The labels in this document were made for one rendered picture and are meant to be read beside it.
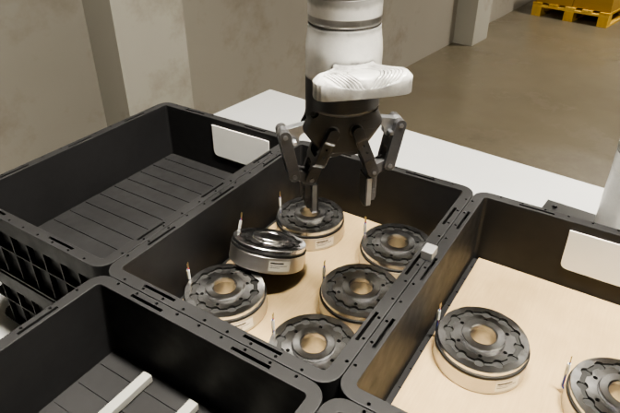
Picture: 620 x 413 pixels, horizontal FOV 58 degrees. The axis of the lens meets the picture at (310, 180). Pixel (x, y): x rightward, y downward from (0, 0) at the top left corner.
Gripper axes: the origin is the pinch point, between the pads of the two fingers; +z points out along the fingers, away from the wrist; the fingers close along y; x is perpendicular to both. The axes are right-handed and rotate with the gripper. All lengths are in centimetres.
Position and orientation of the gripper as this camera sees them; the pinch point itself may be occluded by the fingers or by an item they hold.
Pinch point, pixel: (339, 194)
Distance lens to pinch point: 62.4
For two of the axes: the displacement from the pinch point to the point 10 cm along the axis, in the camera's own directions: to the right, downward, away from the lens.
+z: 0.0, 8.6, 5.0
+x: 2.4, 4.9, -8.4
